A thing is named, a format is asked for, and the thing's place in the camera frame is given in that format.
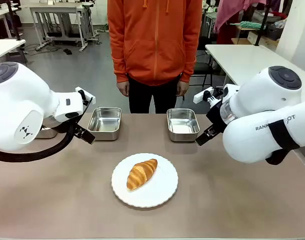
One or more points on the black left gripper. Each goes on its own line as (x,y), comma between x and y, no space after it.
(76,126)

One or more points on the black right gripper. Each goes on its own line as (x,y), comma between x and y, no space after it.
(216,117)

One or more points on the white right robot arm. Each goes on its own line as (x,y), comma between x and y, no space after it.
(255,140)

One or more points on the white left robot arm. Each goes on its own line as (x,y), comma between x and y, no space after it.
(17,105)

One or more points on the rectangular steel container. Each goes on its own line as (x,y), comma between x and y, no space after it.
(183,124)
(105,122)
(46,134)

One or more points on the golden croissant bread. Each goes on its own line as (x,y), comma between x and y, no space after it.
(140,175)

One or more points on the person's left hand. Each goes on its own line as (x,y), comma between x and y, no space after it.
(182,89)

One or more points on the person's right hand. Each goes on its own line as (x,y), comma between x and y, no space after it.
(123,88)

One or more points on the white scalloped plate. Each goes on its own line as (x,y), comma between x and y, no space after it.
(162,185)

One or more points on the black trousers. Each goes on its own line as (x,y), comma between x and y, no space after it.
(142,100)

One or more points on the black folding chair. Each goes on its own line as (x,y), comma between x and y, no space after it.
(205,67)

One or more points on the white work table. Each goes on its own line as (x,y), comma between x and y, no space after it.
(2,48)
(242,60)

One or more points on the orange zip hoodie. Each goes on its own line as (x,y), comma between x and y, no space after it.
(155,37)

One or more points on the green fluffy cloth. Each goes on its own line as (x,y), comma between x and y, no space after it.
(246,24)

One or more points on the black stand pole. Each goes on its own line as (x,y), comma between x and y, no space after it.
(15,25)
(262,25)

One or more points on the grey storage crate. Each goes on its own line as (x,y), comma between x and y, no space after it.
(275,32)

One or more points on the pink hanging cloth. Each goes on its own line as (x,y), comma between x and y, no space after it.
(230,12)

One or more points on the grey background desk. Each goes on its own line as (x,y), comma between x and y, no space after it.
(55,8)

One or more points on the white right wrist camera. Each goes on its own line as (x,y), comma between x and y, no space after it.
(198,97)

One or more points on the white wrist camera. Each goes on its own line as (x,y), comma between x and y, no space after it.
(89,94)
(198,97)

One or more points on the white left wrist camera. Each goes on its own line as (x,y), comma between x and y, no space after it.
(89,94)

